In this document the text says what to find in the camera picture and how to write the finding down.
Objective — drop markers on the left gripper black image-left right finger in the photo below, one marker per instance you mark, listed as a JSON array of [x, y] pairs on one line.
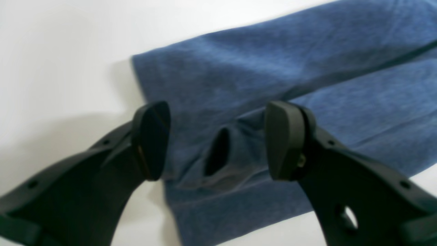
[[358, 201]]

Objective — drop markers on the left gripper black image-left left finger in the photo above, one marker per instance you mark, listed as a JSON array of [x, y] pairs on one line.
[[79, 201]]

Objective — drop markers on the dark blue T-shirt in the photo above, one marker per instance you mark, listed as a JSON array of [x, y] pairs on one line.
[[365, 68]]

